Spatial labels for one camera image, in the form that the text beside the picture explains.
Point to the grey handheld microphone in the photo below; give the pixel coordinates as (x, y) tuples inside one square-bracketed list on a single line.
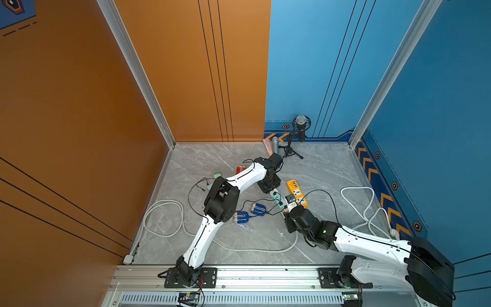
[(275, 144)]

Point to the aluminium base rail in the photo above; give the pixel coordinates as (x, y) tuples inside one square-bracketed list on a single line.
[(290, 285)]

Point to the white power strip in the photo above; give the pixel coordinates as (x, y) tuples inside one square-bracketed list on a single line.
[(283, 207)]

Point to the red electric shaver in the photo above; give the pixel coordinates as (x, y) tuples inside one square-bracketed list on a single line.
[(240, 169)]

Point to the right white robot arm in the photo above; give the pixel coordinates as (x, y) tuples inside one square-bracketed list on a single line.
[(415, 265)]

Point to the black microphone on tripod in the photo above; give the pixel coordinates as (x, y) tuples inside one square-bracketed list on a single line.
[(300, 125)]

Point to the blue electric shaver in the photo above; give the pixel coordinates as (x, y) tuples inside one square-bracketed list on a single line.
[(241, 217), (258, 209)]

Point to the yellow power strip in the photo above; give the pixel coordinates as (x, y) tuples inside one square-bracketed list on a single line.
[(294, 189)]

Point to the teal charger on white strip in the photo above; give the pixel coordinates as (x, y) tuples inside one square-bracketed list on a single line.
[(277, 198)]

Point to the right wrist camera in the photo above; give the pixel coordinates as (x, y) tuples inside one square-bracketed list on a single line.
[(291, 201)]

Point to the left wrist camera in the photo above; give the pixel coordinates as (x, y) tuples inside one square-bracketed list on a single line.
[(276, 161)]

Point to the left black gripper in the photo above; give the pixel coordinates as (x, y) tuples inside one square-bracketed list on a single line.
[(278, 181)]

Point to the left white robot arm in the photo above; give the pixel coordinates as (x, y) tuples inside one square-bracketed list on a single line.
[(219, 206)]

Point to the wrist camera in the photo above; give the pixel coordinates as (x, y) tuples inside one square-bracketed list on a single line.
[(276, 161), (291, 201)]

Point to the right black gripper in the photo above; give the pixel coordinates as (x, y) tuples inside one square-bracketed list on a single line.
[(287, 221)]

